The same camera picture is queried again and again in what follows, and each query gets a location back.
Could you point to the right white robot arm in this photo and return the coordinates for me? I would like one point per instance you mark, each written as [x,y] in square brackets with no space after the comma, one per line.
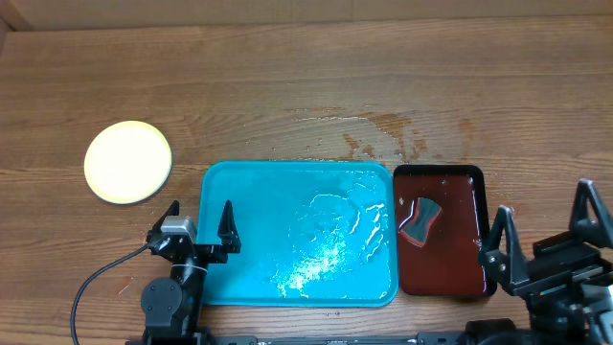
[584,317]

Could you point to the teal plastic tray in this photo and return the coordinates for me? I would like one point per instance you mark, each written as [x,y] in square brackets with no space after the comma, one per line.
[313,234]

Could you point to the yellow plate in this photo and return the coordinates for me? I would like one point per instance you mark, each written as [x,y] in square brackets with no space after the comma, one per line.
[127,162]

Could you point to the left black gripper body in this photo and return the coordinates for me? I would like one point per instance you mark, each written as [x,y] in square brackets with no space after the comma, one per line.
[216,255]

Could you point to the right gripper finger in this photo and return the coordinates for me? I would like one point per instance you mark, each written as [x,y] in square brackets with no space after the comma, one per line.
[501,255]
[590,219]

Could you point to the red black sponge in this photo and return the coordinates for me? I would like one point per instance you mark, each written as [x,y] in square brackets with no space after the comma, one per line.
[423,213]

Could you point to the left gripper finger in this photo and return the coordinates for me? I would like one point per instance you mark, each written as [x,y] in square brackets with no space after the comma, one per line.
[227,230]
[173,210]

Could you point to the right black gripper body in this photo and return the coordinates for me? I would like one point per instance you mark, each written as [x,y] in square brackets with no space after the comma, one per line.
[554,269]

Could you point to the dark red water tray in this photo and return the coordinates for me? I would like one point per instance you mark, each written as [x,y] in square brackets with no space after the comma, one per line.
[447,265]

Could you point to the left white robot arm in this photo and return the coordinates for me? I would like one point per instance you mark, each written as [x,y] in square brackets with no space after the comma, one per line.
[172,305]

